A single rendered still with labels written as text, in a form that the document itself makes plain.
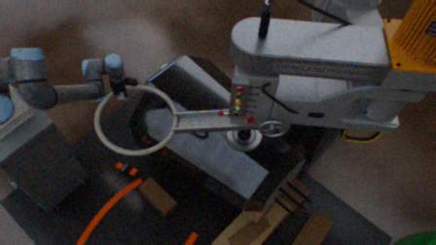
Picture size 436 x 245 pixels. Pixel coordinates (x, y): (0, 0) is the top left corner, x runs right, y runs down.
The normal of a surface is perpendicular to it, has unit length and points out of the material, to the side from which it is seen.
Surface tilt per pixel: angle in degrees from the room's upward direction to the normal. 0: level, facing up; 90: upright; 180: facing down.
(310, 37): 0
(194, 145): 45
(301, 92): 4
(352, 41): 0
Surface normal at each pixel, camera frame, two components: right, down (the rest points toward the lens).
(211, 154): -0.43, 0.07
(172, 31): 0.04, -0.52
